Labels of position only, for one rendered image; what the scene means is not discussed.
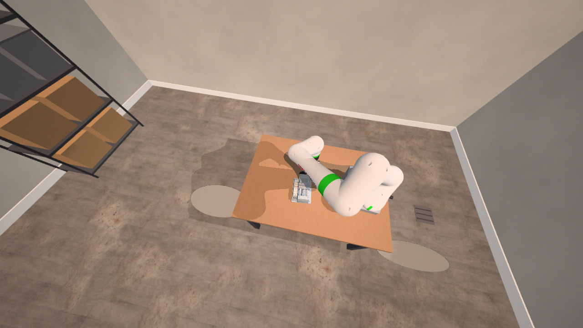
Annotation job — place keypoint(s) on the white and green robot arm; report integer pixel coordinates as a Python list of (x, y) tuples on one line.
[(370, 182)]

